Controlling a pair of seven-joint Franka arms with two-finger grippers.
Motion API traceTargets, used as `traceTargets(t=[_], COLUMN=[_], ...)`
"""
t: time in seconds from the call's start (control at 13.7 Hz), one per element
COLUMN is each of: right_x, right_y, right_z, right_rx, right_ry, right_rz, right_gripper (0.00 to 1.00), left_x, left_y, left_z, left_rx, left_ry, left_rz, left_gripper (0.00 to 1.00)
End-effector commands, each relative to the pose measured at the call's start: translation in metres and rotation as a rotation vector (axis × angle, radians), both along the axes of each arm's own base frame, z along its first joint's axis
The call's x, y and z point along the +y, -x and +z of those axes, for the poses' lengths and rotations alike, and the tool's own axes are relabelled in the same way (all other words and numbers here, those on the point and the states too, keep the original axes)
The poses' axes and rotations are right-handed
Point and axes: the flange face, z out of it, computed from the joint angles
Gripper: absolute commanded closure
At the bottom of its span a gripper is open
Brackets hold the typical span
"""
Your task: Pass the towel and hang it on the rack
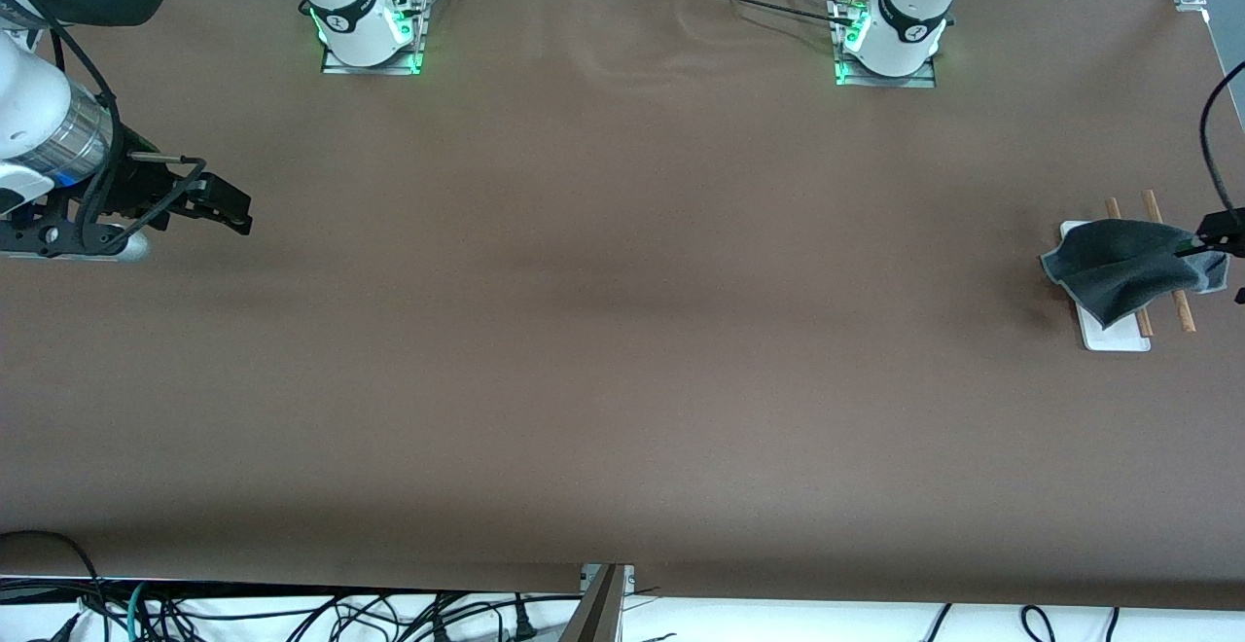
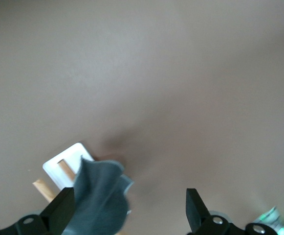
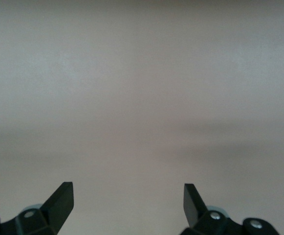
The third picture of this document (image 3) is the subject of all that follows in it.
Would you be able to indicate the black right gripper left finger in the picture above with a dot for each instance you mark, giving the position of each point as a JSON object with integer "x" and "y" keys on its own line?
{"x": 56, "y": 210}

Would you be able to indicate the brown table cover sheet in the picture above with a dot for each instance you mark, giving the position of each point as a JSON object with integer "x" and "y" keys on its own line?
{"x": 141, "y": 98}

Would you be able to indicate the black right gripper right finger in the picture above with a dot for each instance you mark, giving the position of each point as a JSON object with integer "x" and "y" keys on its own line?
{"x": 195, "y": 210}

